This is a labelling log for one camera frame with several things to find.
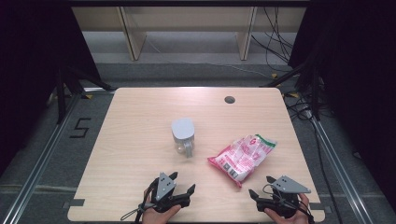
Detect pink and white plastic bag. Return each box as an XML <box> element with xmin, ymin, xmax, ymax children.
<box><xmin>207</xmin><ymin>133</ymin><xmax>278</xmax><ymax>189</ymax></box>

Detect person's right hand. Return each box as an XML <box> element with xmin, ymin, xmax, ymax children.
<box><xmin>263</xmin><ymin>193</ymin><xmax>312</xmax><ymax>224</ymax></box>

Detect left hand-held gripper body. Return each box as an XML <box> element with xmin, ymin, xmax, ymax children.
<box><xmin>148</xmin><ymin>172</ymin><xmax>191</xmax><ymax>215</ymax></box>

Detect clear jar with grey lid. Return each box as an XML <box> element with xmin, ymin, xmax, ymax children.
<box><xmin>170</xmin><ymin>117</ymin><xmax>196</xmax><ymax>159</ymax></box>

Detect black hanging cables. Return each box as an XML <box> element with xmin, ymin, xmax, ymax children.
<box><xmin>250</xmin><ymin>7</ymin><xmax>295</xmax><ymax>74</ymax></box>

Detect black curtain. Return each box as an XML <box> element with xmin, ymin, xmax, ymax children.
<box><xmin>288</xmin><ymin>0</ymin><xmax>396</xmax><ymax>203</ymax></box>
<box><xmin>0</xmin><ymin>0</ymin><xmax>102</xmax><ymax>175</ymax></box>

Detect hand-held gripper cable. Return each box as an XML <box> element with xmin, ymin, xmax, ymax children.
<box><xmin>262</xmin><ymin>183</ymin><xmax>316</xmax><ymax>224</ymax></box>
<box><xmin>120</xmin><ymin>178</ymin><xmax>158</xmax><ymax>224</ymax></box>

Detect right hand-held gripper cable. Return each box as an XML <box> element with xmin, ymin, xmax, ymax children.
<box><xmin>262</xmin><ymin>183</ymin><xmax>316</xmax><ymax>224</ymax></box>

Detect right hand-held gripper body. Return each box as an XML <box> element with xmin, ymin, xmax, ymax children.
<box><xmin>256</xmin><ymin>175</ymin><xmax>312</xmax><ymax>218</ymax></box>

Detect metal floor rail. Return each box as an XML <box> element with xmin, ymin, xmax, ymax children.
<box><xmin>1</xmin><ymin>92</ymin><xmax>82</xmax><ymax>224</ymax></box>
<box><xmin>311</xmin><ymin>118</ymin><xmax>389</xmax><ymax>224</ymax></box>

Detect beige wooden shelf unit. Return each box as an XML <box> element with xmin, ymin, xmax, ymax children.
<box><xmin>71</xmin><ymin>6</ymin><xmax>307</xmax><ymax>62</ymax></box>

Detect left hand-held gripper cable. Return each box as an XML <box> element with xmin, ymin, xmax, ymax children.
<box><xmin>120</xmin><ymin>178</ymin><xmax>158</xmax><ymax>224</ymax></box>

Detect thin white floor cable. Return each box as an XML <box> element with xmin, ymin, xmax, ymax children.
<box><xmin>145</xmin><ymin>36</ymin><xmax>273</xmax><ymax>79</ymax></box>

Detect black table bracket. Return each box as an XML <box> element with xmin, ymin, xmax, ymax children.
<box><xmin>62</xmin><ymin>198</ymin><xmax>86</xmax><ymax>209</ymax></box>
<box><xmin>308</xmin><ymin>202</ymin><xmax>332</xmax><ymax>215</ymax></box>

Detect black floor cable tangle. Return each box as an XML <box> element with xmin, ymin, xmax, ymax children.
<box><xmin>284</xmin><ymin>96</ymin><xmax>316</xmax><ymax>122</ymax></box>

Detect black metal stand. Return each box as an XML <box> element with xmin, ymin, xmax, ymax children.
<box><xmin>260</xmin><ymin>60</ymin><xmax>321</xmax><ymax>120</ymax></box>
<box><xmin>55</xmin><ymin>66</ymin><xmax>115</xmax><ymax>125</ymax></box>

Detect person's left hand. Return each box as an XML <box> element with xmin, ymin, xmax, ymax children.
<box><xmin>141</xmin><ymin>199</ymin><xmax>182</xmax><ymax>224</ymax></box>

